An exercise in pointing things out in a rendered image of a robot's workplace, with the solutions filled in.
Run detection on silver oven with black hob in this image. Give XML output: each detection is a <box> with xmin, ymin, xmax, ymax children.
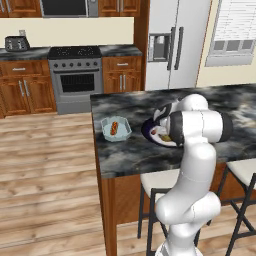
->
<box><xmin>47</xmin><ymin>45</ymin><xmax>104</xmax><ymax>116</ymax></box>

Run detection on wooden kitchen island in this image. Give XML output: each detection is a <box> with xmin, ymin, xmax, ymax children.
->
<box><xmin>90</xmin><ymin>83</ymin><xmax>256</xmax><ymax>256</ymax></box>

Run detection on white cushioned bar stool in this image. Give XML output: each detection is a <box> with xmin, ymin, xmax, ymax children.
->
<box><xmin>207</xmin><ymin>157</ymin><xmax>256</xmax><ymax>256</ymax></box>
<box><xmin>137</xmin><ymin>168</ymin><xmax>202</xmax><ymax>256</ymax></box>

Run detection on large dark-rimmed plate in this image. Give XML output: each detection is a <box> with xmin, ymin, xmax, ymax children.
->
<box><xmin>140</xmin><ymin>117</ymin><xmax>179</xmax><ymax>148</ymax></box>

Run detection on window with white blind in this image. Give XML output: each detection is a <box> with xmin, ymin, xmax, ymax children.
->
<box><xmin>204</xmin><ymin>0</ymin><xmax>256</xmax><ymax>68</ymax></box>

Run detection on hot dog in bun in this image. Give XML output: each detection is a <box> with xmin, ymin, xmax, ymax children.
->
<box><xmin>110</xmin><ymin>121</ymin><xmax>120</xmax><ymax>137</ymax></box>

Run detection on yellow-brown food on plate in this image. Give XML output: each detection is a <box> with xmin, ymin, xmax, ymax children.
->
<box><xmin>159</xmin><ymin>133</ymin><xmax>173</xmax><ymax>143</ymax></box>

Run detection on wooden wall cupboards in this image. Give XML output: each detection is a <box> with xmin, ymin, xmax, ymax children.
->
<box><xmin>98</xmin><ymin>0</ymin><xmax>142</xmax><ymax>18</ymax></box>
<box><xmin>0</xmin><ymin>0</ymin><xmax>43</xmax><ymax>19</ymax></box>

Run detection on white double-door fridge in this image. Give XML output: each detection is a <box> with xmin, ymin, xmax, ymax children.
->
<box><xmin>144</xmin><ymin>0</ymin><xmax>213</xmax><ymax>92</ymax></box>

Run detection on black and silver microwave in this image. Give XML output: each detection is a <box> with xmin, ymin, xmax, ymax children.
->
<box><xmin>39</xmin><ymin>0</ymin><xmax>100</xmax><ymax>19</ymax></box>

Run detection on silver toaster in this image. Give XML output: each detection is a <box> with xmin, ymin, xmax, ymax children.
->
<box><xmin>4</xmin><ymin>35</ymin><xmax>31</xmax><ymax>53</ymax></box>

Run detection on wooden base cupboards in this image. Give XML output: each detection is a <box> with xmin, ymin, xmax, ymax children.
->
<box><xmin>0</xmin><ymin>59</ymin><xmax>58</xmax><ymax>120</ymax></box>
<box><xmin>101</xmin><ymin>55</ymin><xmax>143</xmax><ymax>95</ymax></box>

